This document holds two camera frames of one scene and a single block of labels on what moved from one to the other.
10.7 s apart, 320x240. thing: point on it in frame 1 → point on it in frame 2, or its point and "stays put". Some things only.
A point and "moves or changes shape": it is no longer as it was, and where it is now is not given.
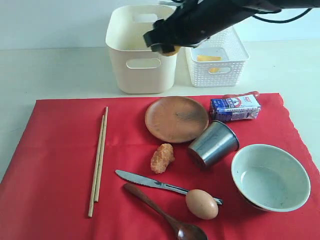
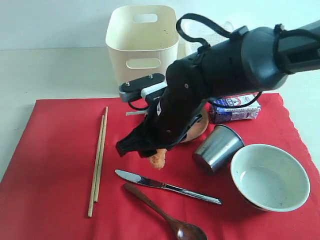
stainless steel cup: [217, 140] moves or changes shape
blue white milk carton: [240, 108] stays put
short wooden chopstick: [101, 155] stays put
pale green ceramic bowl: [272, 177] stays put
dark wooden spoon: [184, 231] stays put
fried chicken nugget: [161, 157] moves or changes shape
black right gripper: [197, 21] → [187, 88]
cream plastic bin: [138, 69] stays put
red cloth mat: [144, 168] stays put
